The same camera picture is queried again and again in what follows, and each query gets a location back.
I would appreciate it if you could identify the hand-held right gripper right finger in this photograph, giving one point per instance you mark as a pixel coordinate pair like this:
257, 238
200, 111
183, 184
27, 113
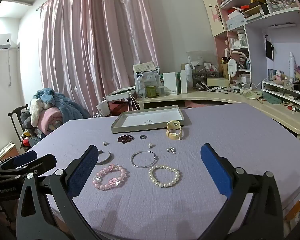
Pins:
216, 172

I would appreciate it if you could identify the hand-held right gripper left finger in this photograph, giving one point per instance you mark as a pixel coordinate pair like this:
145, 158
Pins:
82, 172

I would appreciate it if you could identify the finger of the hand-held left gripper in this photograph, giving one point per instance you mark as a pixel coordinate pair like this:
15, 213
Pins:
27, 158
45, 164

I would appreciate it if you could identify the cluster of pearl earrings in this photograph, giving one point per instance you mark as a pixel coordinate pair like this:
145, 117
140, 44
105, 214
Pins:
173, 150

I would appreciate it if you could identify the thin silver bangle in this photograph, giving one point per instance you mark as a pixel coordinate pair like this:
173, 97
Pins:
155, 157

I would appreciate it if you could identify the grey shallow tray box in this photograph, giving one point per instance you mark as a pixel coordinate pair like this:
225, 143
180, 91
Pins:
135, 122

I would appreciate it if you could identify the wooden nightstand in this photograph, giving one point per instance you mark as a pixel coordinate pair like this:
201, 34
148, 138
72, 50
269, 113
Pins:
8, 152

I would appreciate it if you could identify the black chair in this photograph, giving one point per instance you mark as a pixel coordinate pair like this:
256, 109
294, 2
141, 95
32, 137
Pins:
15, 120

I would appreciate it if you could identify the pink blanket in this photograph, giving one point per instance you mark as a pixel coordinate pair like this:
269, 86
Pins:
51, 120

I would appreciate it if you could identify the white plush cloth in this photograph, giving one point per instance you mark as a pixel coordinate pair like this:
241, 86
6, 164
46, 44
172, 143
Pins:
36, 112

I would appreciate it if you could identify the lilac tablecloth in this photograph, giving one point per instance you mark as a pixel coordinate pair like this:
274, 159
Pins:
165, 205

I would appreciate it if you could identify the blue fleece blanket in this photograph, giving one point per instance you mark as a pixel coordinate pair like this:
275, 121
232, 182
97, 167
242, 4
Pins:
52, 100

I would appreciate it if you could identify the beige curved desk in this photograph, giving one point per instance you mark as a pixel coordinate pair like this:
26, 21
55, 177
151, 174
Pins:
265, 110

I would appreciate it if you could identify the white metal rack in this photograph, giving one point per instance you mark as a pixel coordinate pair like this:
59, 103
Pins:
117, 95

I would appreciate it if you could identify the pale hand fan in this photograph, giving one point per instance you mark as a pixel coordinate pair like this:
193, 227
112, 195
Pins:
252, 95

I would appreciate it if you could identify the beige flat box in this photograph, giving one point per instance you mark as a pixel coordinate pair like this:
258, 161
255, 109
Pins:
217, 82

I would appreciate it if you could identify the green cloth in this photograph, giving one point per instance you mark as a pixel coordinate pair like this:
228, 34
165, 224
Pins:
271, 98

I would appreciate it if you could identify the tall white box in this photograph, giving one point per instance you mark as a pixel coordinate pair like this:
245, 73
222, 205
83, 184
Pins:
184, 81

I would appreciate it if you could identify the green glass jar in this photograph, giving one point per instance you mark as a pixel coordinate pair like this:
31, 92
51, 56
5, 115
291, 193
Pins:
151, 91

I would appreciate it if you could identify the round white mirror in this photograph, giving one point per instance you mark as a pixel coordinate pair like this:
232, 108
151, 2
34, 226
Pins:
232, 68

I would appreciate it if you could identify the clear packet of bottles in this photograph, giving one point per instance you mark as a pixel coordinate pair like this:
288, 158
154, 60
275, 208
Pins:
146, 77

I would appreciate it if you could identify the clear acrylic organizer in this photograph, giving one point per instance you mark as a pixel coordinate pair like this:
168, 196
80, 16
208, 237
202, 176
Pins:
202, 57

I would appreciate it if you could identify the white air conditioner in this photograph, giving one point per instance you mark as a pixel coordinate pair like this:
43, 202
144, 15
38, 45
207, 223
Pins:
0, 41

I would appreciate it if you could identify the white desk lamp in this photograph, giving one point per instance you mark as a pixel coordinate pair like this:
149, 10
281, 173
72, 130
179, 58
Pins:
240, 52

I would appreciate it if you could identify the pink curtain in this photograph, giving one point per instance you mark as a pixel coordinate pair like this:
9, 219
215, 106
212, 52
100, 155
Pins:
90, 42

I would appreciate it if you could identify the white spray can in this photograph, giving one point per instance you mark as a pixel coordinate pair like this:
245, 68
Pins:
291, 65

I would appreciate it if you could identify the black hanging pouch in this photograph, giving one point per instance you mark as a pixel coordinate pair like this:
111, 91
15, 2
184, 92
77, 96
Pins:
270, 50

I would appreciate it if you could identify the pink and white shelf unit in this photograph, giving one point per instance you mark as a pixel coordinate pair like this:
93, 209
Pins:
256, 42

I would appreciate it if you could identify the white cabinet with pink dinosaur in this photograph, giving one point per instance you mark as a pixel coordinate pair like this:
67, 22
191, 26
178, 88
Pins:
212, 12

